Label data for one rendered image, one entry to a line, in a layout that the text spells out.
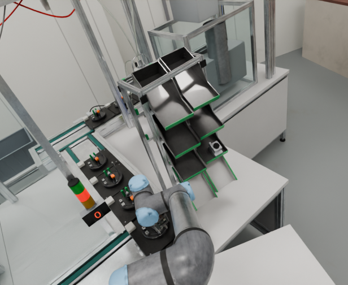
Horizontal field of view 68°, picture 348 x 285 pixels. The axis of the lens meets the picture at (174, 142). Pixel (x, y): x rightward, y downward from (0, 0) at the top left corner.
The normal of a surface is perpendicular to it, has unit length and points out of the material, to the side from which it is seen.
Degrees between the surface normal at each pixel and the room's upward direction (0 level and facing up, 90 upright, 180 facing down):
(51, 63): 90
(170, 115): 25
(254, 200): 0
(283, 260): 0
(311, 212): 0
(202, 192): 45
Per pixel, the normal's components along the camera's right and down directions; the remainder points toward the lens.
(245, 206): -0.24, -0.75
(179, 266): -0.07, -0.61
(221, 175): 0.15, -0.19
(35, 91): 0.26, 0.57
